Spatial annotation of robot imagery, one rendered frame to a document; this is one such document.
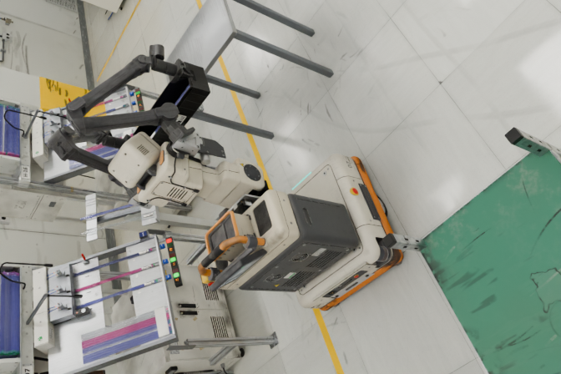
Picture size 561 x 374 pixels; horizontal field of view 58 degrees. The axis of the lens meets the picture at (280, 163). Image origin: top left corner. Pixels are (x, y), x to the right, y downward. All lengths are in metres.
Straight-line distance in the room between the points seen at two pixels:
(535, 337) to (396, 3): 2.27
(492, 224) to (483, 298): 0.19
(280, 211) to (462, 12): 1.43
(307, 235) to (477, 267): 1.02
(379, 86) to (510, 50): 0.78
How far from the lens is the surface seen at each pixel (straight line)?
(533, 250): 1.38
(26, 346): 3.30
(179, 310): 3.56
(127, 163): 2.30
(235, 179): 2.46
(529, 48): 2.64
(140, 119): 2.25
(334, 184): 2.75
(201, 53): 3.16
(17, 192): 4.11
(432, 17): 3.01
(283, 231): 2.20
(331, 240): 2.40
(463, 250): 1.47
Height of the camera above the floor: 2.21
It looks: 38 degrees down
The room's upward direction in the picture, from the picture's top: 76 degrees counter-clockwise
